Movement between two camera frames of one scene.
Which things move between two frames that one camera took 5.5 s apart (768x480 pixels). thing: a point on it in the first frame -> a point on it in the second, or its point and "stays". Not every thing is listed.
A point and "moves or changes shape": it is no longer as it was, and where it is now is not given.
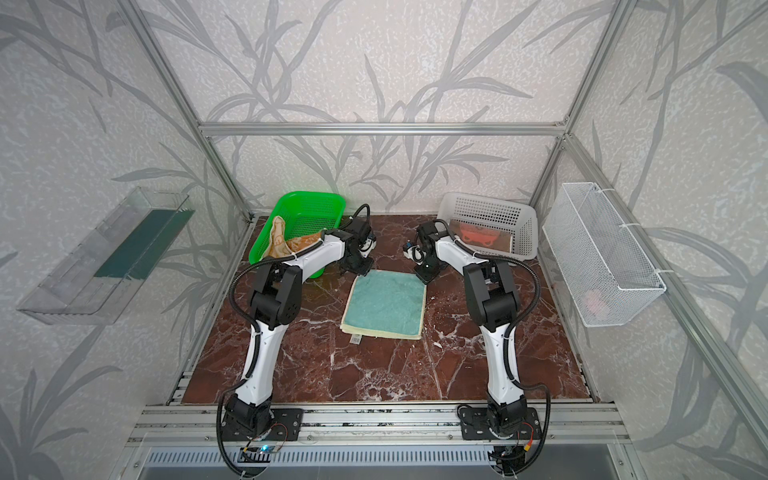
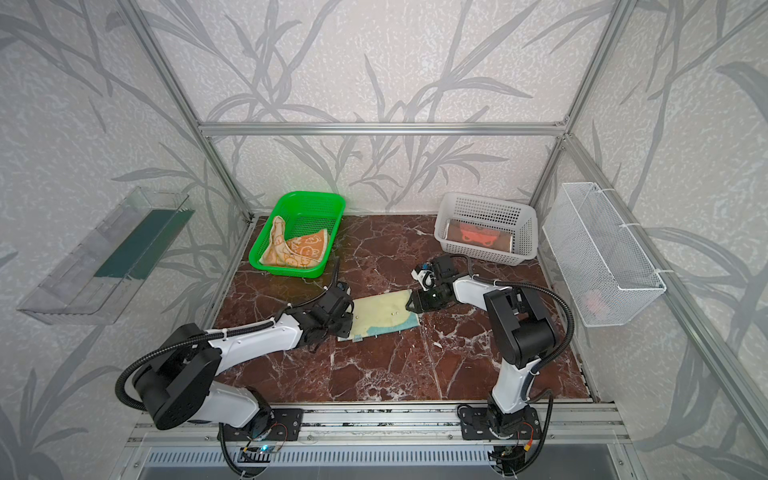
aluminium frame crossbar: x=383 y=130 stays
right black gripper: x=428 y=268 -> x=421 y=300
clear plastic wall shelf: x=92 y=284 stays
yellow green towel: x=385 y=304 moves or changes shape
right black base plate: x=474 y=425 stays
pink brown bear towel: x=482 y=237 stays
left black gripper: x=355 y=261 -> x=343 y=313
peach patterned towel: x=280 y=247 stays
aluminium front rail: x=197 y=425 stays
